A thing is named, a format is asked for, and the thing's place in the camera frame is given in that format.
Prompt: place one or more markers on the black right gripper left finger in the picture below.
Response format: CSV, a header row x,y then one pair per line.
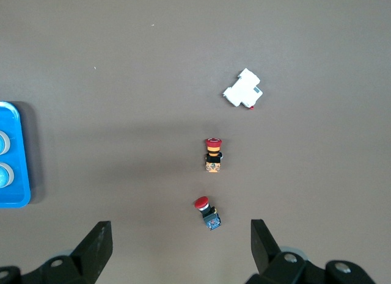
x,y
91,253

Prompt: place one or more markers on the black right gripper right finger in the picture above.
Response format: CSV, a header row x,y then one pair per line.
x,y
264,253

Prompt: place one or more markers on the light blue call bell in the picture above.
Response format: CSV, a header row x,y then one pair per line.
x,y
3,142
4,175

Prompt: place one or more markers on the blue plastic tray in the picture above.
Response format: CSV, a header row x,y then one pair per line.
x,y
19,162

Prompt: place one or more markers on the red mushroom push button, black base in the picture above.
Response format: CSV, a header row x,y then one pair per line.
x,y
207,212

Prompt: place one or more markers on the red emergency stop button, orange base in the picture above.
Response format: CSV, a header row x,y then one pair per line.
x,y
213,155

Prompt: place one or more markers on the white circuit breaker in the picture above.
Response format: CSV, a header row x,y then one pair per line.
x,y
242,90

